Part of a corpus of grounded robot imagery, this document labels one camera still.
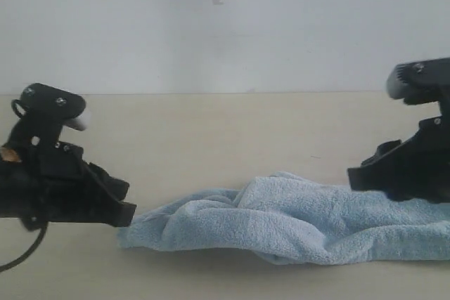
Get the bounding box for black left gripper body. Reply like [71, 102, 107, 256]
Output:
[1, 144, 105, 225]

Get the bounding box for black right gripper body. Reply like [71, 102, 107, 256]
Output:
[379, 117, 449, 203]

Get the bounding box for light blue terry towel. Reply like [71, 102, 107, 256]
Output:
[117, 172, 449, 266]

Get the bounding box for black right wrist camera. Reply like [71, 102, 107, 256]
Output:
[385, 57, 449, 117]

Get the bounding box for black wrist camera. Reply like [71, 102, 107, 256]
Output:
[8, 83, 91, 147]
[385, 57, 449, 117]

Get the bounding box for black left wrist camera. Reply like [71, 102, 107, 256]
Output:
[8, 83, 91, 147]

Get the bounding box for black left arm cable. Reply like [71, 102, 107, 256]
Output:
[0, 221, 49, 271]

